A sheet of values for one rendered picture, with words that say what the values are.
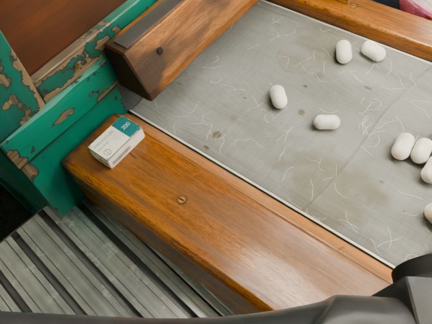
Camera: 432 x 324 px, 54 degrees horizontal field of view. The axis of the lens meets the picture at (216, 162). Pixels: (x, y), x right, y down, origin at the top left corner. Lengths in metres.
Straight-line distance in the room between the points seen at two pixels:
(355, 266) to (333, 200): 0.09
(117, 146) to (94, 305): 0.20
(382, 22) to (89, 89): 0.42
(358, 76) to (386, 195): 0.19
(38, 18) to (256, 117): 0.28
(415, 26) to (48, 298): 0.61
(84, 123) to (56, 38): 0.12
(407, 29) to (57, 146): 0.50
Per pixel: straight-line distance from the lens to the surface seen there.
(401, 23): 0.68
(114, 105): 0.59
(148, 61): 0.52
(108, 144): 0.52
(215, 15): 0.59
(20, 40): 0.48
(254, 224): 0.46
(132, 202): 0.49
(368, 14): 0.69
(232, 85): 0.61
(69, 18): 0.51
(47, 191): 0.58
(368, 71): 0.64
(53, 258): 0.61
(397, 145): 0.54
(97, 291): 0.57
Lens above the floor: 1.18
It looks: 56 degrees down
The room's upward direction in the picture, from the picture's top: 10 degrees counter-clockwise
